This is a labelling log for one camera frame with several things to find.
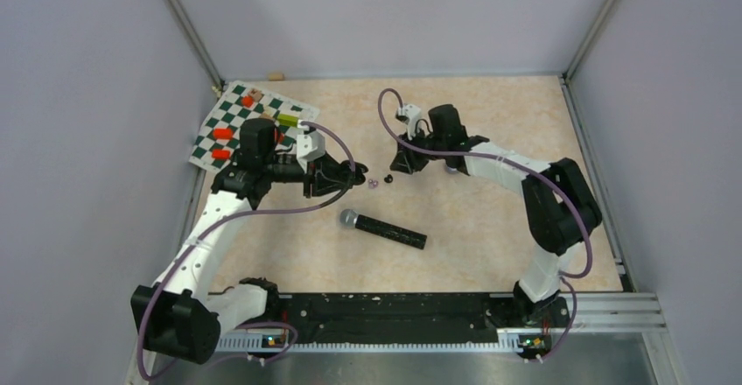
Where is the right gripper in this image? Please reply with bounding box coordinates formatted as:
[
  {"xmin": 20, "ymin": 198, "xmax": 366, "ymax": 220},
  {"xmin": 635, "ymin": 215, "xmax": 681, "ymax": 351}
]
[{"xmin": 391, "ymin": 126, "xmax": 448, "ymax": 174}]

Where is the black earbud charging case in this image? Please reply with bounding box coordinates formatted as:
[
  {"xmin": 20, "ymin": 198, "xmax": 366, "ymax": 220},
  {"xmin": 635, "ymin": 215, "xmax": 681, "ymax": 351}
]
[{"xmin": 354, "ymin": 162, "xmax": 368, "ymax": 175}]

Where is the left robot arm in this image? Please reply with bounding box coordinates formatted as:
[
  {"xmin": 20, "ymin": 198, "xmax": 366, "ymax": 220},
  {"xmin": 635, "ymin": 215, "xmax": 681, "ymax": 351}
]
[{"xmin": 130, "ymin": 118, "xmax": 368, "ymax": 365}]

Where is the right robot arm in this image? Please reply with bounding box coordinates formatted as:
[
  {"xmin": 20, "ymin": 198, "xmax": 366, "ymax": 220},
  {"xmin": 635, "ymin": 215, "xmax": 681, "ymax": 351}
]
[{"xmin": 390, "ymin": 104, "xmax": 603, "ymax": 326}]

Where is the black microphone silver head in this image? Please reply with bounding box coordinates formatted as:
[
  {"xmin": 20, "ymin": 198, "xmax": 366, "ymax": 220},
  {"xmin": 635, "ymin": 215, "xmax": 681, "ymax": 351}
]
[{"xmin": 339, "ymin": 209, "xmax": 428, "ymax": 250}]

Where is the yellow-green block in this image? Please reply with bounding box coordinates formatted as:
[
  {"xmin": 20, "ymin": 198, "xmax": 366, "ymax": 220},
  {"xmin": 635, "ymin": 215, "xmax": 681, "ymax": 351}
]
[{"xmin": 276, "ymin": 114, "xmax": 301, "ymax": 128}]

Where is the red block top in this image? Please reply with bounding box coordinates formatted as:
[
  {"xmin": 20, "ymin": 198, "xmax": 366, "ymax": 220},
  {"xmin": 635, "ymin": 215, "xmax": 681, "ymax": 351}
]
[{"xmin": 241, "ymin": 96, "xmax": 255, "ymax": 108}]

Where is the red block lower left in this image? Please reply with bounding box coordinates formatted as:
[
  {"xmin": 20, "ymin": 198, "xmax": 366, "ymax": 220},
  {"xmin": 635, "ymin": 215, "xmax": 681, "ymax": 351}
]
[{"xmin": 211, "ymin": 149, "xmax": 231, "ymax": 160}]

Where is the green white chessboard mat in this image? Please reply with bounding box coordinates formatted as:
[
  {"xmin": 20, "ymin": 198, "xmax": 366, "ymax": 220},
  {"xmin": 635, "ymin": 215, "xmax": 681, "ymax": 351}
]
[{"xmin": 189, "ymin": 80, "xmax": 320, "ymax": 173}]

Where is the red block middle left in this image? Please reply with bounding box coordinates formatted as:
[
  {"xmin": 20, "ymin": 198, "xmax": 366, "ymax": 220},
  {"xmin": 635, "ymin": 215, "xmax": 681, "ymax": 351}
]
[{"xmin": 213, "ymin": 128, "xmax": 234, "ymax": 140}]

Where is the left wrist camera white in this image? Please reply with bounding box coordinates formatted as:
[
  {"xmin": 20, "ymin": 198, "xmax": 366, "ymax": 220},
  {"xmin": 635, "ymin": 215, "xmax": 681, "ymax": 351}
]
[{"xmin": 296, "ymin": 129, "xmax": 326, "ymax": 174}]

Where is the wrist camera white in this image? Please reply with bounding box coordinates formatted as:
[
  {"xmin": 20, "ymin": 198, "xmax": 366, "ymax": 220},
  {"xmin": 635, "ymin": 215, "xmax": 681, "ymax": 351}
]
[
  {"xmin": 296, "ymin": 129, "xmax": 326, "ymax": 174},
  {"xmin": 395, "ymin": 103, "xmax": 425, "ymax": 141}
]

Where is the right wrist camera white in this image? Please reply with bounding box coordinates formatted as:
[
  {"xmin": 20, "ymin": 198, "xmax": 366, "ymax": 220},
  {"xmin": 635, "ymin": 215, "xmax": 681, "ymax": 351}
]
[{"xmin": 395, "ymin": 103, "xmax": 425, "ymax": 141}]

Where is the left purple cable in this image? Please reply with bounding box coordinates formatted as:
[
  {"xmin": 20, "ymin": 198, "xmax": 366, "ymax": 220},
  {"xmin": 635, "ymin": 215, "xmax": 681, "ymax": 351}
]
[{"xmin": 136, "ymin": 120, "xmax": 357, "ymax": 382}]

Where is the purple cable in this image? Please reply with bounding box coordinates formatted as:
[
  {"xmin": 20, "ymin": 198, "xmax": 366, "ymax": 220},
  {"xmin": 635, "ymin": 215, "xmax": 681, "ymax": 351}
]
[
  {"xmin": 136, "ymin": 120, "xmax": 357, "ymax": 382},
  {"xmin": 377, "ymin": 87, "xmax": 593, "ymax": 363}
]

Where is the cork piece at wall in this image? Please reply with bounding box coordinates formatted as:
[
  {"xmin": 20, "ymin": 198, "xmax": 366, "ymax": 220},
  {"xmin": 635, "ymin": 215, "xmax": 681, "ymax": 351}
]
[{"xmin": 267, "ymin": 73, "xmax": 285, "ymax": 81}]

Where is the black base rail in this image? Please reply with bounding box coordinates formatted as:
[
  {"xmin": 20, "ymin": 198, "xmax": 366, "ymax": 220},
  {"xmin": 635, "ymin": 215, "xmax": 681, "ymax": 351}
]
[{"xmin": 255, "ymin": 291, "xmax": 572, "ymax": 346}]

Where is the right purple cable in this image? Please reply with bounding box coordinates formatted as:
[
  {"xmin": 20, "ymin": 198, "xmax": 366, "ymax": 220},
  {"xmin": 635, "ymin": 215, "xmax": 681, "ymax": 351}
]
[{"xmin": 377, "ymin": 87, "xmax": 593, "ymax": 363}]

